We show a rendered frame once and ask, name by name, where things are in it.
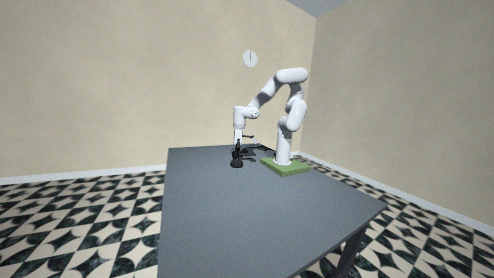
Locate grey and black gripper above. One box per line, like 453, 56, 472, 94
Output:
233, 128, 244, 155

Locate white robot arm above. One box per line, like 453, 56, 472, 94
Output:
233, 68, 308, 166

